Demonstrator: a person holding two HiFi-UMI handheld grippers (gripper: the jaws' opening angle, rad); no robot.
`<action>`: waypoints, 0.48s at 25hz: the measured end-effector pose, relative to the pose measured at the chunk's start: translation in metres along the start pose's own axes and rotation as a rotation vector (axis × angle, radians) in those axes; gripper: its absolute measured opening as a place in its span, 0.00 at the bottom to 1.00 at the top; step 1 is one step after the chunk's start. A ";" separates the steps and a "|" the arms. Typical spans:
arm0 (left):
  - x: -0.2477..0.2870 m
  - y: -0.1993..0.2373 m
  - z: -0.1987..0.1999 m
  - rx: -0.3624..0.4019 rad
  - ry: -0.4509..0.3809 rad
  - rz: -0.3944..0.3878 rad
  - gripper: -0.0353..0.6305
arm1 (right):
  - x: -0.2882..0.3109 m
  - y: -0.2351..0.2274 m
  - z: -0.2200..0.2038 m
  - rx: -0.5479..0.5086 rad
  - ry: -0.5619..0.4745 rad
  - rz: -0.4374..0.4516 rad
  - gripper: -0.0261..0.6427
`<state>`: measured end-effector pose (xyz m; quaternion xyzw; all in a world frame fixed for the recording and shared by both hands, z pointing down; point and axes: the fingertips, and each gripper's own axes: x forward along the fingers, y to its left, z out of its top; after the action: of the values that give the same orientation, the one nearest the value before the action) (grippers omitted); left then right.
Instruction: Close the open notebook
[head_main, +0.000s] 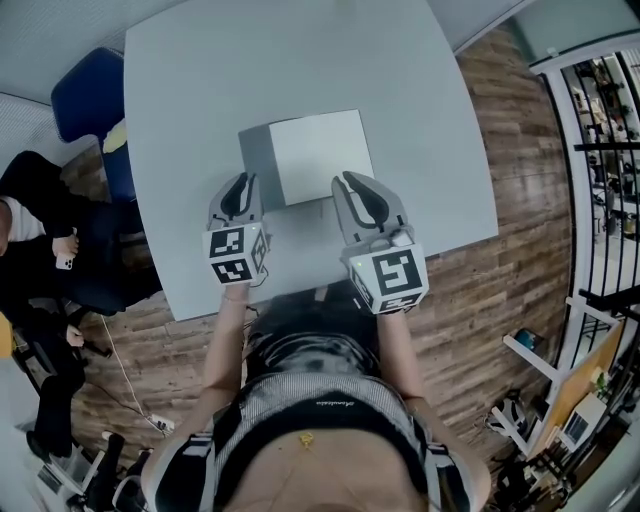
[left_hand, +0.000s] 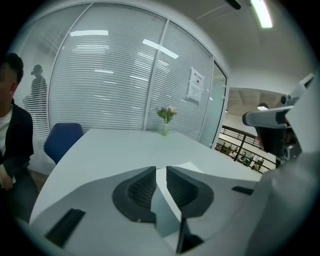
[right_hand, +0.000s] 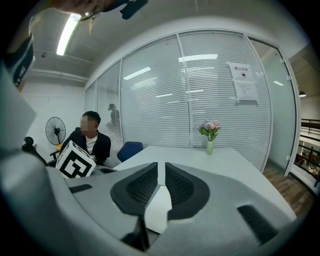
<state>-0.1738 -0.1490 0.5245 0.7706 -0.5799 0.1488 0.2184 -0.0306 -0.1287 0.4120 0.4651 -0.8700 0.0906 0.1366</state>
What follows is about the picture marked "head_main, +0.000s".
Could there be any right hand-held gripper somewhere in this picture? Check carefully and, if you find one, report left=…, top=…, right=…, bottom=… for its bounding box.
left=331, top=170, right=430, bottom=316

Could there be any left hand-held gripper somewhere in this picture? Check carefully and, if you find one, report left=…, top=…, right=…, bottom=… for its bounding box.
left=202, top=172, right=272, bottom=287

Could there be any grey cardboard folder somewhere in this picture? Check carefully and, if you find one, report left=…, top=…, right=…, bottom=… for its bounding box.
left=238, top=108, right=376, bottom=212

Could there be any person's right forearm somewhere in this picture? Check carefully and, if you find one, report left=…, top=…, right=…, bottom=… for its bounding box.
left=373, top=308, right=426, bottom=404

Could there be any person's left forearm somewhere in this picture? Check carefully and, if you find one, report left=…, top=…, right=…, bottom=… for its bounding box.
left=202, top=282, right=254, bottom=401

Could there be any yellow-green cloth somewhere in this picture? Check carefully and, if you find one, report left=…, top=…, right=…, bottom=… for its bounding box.
left=103, top=119, right=129, bottom=154

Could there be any person's black shiny skirt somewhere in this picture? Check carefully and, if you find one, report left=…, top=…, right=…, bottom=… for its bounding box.
left=242, top=279, right=389, bottom=386

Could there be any blue chair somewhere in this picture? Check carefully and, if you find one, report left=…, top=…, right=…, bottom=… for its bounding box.
left=49, top=47, right=139, bottom=202

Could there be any person's grey knit top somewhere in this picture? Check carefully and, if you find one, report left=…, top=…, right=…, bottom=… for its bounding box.
left=144, top=369, right=481, bottom=512

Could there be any teal box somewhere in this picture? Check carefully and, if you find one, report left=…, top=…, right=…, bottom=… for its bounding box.
left=514, top=327, right=545, bottom=357

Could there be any black metal railing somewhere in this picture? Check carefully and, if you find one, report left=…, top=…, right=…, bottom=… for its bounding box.
left=537, top=49, right=640, bottom=331

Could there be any black and white headset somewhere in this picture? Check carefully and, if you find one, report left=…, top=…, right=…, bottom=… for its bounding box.
left=487, top=394, right=529, bottom=441

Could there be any person's chest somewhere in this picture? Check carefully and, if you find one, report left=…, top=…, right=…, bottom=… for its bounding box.
left=239, top=429, right=431, bottom=512

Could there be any wooden board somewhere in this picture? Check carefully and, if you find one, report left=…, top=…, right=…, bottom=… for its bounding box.
left=527, top=319, right=626, bottom=459

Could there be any black office chair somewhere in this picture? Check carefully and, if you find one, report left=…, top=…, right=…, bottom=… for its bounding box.
left=0, top=294, right=151, bottom=512

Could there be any white device with screen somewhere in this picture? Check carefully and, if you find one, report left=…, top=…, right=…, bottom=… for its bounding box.
left=562, top=394, right=609, bottom=449

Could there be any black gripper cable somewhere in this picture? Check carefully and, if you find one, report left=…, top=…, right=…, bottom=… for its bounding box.
left=239, top=264, right=272, bottom=321

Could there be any white floor cable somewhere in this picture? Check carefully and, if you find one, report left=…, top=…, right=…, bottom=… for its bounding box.
left=99, top=314, right=156, bottom=421

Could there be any white table frame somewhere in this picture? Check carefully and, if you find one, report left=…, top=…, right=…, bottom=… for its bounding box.
left=492, top=297, right=616, bottom=454

